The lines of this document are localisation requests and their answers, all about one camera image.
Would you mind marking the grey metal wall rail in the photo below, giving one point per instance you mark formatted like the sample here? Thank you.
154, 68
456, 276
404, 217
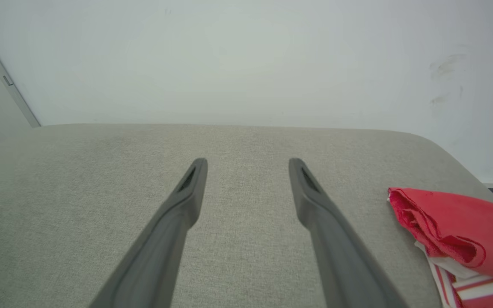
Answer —
15, 96

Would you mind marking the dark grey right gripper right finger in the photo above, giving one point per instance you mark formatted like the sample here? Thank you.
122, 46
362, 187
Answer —
336, 256

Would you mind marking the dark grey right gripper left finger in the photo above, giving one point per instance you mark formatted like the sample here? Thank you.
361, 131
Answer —
165, 248

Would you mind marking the red white basketball jersey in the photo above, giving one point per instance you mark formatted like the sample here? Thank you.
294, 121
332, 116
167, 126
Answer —
464, 222

